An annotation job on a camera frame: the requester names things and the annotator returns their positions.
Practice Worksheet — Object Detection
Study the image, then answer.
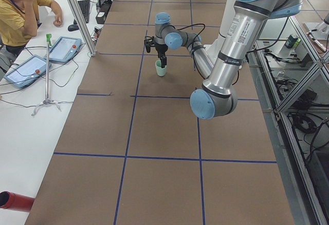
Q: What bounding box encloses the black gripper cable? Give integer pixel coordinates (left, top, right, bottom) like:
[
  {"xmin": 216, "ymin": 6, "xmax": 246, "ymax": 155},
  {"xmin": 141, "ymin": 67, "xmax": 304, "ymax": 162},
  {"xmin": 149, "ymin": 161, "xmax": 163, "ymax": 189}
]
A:
[{"xmin": 174, "ymin": 23, "xmax": 206, "ymax": 71}]

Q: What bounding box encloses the aluminium side frame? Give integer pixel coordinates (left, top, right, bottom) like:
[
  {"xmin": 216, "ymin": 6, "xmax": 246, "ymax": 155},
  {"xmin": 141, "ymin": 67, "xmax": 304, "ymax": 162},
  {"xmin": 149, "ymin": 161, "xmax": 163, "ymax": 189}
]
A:
[{"xmin": 248, "ymin": 10, "xmax": 328, "ymax": 224}]

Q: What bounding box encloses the orange relay board far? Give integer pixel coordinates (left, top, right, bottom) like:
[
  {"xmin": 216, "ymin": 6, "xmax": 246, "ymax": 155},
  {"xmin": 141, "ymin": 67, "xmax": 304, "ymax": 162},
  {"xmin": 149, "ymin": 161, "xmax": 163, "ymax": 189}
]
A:
[{"xmin": 93, "ymin": 27, "xmax": 102, "ymax": 40}]

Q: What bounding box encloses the near blue teach pendant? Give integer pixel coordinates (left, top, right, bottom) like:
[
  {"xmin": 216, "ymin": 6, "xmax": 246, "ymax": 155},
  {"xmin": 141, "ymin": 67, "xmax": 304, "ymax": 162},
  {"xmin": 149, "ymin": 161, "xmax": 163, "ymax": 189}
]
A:
[{"xmin": 4, "ymin": 55, "xmax": 47, "ymax": 88}]

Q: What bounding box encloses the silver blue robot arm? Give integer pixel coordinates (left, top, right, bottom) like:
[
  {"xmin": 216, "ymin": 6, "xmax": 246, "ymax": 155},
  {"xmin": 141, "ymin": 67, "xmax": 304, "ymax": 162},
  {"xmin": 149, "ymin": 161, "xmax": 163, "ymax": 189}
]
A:
[{"xmin": 152, "ymin": 0, "xmax": 302, "ymax": 119}]

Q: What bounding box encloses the red cylinder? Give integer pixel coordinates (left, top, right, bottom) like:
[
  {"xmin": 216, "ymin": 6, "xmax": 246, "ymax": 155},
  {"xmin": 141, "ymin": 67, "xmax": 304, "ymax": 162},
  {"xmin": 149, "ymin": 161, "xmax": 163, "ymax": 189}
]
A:
[{"xmin": 1, "ymin": 191, "xmax": 35, "ymax": 212}]

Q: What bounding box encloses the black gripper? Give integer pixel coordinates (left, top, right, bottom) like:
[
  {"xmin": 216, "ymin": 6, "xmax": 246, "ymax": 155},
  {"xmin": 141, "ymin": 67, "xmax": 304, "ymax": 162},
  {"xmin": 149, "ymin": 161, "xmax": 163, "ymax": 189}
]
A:
[{"xmin": 154, "ymin": 43, "xmax": 168, "ymax": 68}]

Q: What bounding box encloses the green plastic cup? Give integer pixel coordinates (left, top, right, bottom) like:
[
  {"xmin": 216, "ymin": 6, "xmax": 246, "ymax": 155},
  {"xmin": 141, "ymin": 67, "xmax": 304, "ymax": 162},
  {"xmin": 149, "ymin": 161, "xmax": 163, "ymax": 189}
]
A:
[
  {"xmin": 155, "ymin": 60, "xmax": 167, "ymax": 69},
  {"xmin": 156, "ymin": 66, "xmax": 167, "ymax": 77}
]

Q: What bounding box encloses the black computer mouse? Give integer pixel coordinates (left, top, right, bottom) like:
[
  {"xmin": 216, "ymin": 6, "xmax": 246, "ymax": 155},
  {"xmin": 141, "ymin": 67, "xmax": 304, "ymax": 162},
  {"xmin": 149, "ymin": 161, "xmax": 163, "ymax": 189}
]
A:
[{"xmin": 67, "ymin": 24, "xmax": 79, "ymax": 32}]

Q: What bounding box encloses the metal rod green handle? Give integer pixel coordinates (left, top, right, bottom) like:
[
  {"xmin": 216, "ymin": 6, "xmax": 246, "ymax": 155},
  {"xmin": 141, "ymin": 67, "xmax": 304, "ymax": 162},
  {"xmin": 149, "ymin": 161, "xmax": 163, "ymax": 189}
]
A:
[{"xmin": 31, "ymin": 33, "xmax": 61, "ymax": 117}]

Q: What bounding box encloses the black mini pc box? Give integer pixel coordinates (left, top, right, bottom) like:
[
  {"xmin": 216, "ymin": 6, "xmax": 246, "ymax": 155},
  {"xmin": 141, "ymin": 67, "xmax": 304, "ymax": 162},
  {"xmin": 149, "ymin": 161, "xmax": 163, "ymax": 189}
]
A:
[{"xmin": 96, "ymin": 4, "xmax": 111, "ymax": 24}]

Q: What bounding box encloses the black keyboard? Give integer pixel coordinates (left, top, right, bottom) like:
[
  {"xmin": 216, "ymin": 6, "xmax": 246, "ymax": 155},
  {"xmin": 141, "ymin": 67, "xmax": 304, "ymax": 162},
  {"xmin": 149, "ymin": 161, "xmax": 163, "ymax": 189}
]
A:
[{"xmin": 78, "ymin": 0, "xmax": 90, "ymax": 24}]

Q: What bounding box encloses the person in yellow shirt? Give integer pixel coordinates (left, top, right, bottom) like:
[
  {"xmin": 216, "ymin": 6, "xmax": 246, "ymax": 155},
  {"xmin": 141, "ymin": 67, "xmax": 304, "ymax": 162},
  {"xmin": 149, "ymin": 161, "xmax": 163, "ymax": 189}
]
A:
[{"xmin": 1, "ymin": 0, "xmax": 63, "ymax": 56}]

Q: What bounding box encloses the brown paper table mat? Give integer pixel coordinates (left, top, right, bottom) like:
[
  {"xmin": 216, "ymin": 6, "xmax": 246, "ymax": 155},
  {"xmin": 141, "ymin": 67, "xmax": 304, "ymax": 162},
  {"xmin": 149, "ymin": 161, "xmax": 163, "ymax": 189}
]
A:
[{"xmin": 26, "ymin": 0, "xmax": 294, "ymax": 224}]

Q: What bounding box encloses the aluminium frame post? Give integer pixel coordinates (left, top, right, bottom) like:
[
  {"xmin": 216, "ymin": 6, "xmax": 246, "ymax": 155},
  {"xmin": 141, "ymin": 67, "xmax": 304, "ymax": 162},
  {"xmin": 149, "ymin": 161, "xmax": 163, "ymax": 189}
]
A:
[{"xmin": 67, "ymin": 0, "xmax": 97, "ymax": 57}]

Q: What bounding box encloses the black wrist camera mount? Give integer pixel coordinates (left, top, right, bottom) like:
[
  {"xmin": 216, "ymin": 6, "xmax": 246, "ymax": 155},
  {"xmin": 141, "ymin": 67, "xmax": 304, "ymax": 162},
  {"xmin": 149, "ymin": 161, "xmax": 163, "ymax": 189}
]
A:
[{"xmin": 144, "ymin": 36, "xmax": 155, "ymax": 53}]

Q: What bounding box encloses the blue teach pendant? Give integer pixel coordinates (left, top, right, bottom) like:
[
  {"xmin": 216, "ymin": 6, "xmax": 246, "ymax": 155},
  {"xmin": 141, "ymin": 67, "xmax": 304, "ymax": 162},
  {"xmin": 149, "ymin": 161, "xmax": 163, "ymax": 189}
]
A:
[
  {"xmin": 4, "ymin": 55, "xmax": 47, "ymax": 88},
  {"xmin": 49, "ymin": 36, "xmax": 82, "ymax": 64}
]

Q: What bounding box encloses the far blue teach pendant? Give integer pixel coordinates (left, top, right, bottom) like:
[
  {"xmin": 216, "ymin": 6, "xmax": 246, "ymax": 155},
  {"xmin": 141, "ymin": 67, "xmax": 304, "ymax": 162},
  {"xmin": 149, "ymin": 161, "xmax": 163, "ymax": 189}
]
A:
[{"xmin": 49, "ymin": 36, "xmax": 82, "ymax": 64}]

